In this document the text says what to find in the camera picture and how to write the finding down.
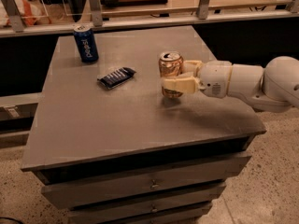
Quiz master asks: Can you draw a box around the bottom grey drawer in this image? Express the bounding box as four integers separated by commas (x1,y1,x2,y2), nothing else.
104,202,212,224

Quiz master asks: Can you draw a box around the top grey drawer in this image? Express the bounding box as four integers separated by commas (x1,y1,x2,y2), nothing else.
42,151,250,209

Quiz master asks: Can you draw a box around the orange white bag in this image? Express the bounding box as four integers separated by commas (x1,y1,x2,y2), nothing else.
0,0,51,27

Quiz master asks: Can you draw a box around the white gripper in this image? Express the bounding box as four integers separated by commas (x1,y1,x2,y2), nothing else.
161,60,233,98

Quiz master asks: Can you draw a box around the dark wooden rod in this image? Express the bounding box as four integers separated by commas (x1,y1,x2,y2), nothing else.
100,0,168,7

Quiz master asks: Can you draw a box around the grey drawer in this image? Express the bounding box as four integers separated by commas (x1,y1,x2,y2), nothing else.
69,182,226,224
42,151,250,209
104,202,212,224

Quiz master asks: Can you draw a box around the grey drawer cabinet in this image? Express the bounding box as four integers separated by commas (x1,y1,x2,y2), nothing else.
21,26,265,214

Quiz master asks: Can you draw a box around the middle grey drawer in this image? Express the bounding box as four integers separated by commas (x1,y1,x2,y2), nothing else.
69,182,226,224

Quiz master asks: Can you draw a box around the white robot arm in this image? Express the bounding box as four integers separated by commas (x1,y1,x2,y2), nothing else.
161,56,299,113

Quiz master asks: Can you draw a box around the dark blue snack wrapper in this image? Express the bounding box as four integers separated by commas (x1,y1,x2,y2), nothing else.
97,67,135,90

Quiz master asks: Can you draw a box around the metal railing frame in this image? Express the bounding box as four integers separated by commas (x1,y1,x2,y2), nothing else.
0,0,298,37

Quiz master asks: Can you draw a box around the orange soda can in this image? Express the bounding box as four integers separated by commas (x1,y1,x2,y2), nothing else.
158,51,184,98

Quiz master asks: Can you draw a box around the blue Pepsi can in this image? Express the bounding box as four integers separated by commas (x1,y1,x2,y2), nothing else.
73,25,99,63

